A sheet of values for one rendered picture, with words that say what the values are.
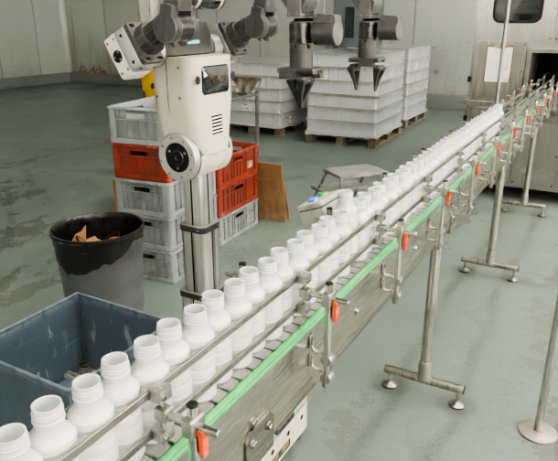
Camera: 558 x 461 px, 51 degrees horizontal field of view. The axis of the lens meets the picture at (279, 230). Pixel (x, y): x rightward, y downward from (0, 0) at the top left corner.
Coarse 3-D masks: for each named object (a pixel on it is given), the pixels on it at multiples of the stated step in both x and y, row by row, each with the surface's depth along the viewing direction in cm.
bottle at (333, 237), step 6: (324, 216) 140; (330, 216) 140; (324, 222) 138; (330, 222) 137; (330, 228) 138; (330, 234) 138; (336, 234) 139; (330, 240) 138; (336, 240) 138; (336, 252) 140; (336, 258) 140; (336, 264) 141; (336, 270) 141; (336, 282) 143
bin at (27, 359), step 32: (32, 320) 139; (64, 320) 148; (96, 320) 149; (128, 320) 143; (0, 352) 133; (32, 352) 141; (64, 352) 150; (96, 352) 153; (128, 352) 124; (0, 384) 123; (32, 384) 117; (64, 384) 149; (0, 416) 127
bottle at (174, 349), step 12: (156, 324) 91; (168, 324) 93; (156, 336) 91; (168, 336) 90; (180, 336) 91; (168, 348) 90; (180, 348) 91; (168, 360) 90; (180, 360) 91; (180, 384) 92; (180, 396) 93
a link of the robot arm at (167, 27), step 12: (168, 0) 154; (180, 0) 153; (168, 12) 153; (180, 12) 161; (192, 12) 160; (156, 24) 156; (168, 24) 154; (180, 24) 155; (156, 36) 157; (168, 36) 155; (180, 36) 156
